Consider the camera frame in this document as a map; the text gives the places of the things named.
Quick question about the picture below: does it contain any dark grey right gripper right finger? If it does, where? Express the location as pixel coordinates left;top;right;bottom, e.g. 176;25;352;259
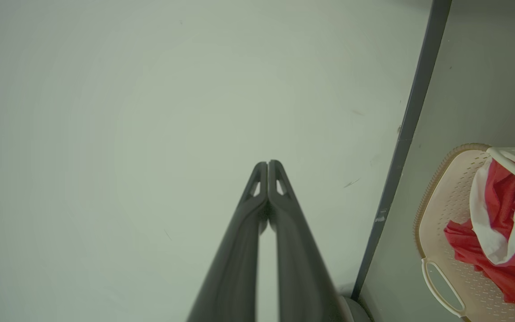
268;160;345;322

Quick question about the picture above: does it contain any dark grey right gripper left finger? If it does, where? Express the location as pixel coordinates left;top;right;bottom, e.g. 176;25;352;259
187;162;268;322

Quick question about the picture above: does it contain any red shirt with white stripe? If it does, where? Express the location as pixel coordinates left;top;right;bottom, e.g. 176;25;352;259
444;219;515;305

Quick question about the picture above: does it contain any red shirt with care label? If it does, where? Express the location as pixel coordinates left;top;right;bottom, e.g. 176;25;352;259
469;157;515;267

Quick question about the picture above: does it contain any cream perforated laundry basket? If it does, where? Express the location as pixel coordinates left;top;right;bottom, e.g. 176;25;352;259
414;143;515;322

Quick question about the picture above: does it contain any black baseboard strip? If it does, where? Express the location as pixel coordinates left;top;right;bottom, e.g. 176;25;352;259
351;0;452;301

